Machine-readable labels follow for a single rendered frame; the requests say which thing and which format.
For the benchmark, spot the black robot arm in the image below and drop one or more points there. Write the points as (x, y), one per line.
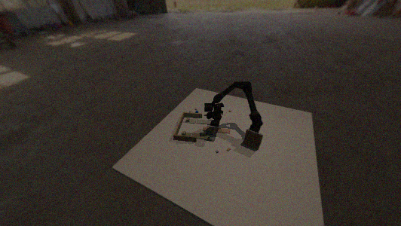
(247, 88)

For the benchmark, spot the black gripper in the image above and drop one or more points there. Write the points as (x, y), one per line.
(217, 118)

